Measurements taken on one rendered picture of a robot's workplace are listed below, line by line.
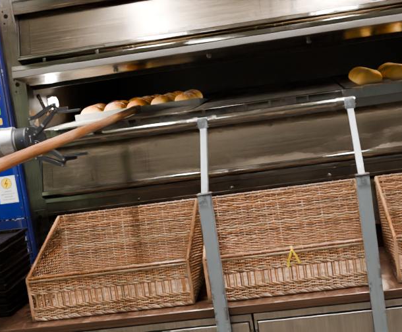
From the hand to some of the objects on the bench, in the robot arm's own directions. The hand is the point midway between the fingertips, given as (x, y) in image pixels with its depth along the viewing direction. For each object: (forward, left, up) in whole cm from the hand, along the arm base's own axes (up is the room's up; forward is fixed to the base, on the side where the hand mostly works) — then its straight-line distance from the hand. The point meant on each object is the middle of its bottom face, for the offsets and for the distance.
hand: (80, 132), depth 257 cm
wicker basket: (+116, +39, -61) cm, 137 cm away
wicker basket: (-4, +30, -61) cm, 69 cm away
